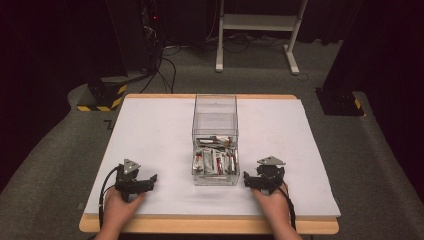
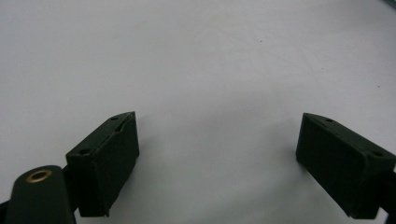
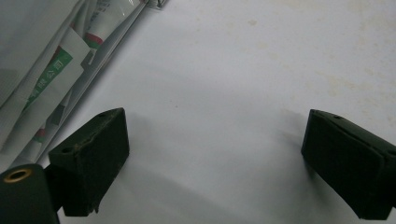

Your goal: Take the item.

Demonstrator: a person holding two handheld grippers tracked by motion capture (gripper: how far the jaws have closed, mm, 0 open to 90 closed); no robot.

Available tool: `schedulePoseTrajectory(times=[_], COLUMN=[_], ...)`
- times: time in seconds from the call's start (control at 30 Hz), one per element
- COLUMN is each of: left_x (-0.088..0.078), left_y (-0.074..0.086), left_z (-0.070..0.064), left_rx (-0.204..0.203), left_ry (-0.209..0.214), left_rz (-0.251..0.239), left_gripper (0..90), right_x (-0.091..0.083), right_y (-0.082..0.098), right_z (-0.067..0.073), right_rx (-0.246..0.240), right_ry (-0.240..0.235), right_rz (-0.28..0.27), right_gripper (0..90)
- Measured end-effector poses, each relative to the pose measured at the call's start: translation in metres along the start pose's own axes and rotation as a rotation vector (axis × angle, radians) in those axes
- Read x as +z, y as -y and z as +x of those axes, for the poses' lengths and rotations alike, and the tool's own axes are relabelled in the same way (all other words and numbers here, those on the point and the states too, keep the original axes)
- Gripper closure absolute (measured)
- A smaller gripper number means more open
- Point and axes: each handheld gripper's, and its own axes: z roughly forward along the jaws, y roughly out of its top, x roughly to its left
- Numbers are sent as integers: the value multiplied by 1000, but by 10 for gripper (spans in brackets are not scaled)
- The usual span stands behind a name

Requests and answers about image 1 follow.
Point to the wooden table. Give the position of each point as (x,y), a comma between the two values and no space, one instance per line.
(206,226)

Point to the dark equipment rack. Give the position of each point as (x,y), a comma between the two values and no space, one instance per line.
(151,30)

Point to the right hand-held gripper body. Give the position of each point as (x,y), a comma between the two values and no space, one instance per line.
(270,175)

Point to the person's right hand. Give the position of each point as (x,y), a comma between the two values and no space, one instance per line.
(271,205)

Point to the white table mat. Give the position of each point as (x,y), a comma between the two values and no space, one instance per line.
(160,140)

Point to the black stand with striped base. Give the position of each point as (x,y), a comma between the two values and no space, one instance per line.
(105,93)

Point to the person's left hand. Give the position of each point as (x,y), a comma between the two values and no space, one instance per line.
(121,208)

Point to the black stand base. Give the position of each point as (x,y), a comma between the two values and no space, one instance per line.
(338,101)

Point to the clear plastic box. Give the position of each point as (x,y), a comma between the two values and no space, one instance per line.
(215,110)

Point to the dark curtain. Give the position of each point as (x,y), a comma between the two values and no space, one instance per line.
(383,50)
(50,50)

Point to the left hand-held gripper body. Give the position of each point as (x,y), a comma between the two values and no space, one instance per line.
(128,181)

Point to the white metal stand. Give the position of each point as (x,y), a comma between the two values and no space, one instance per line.
(260,22)

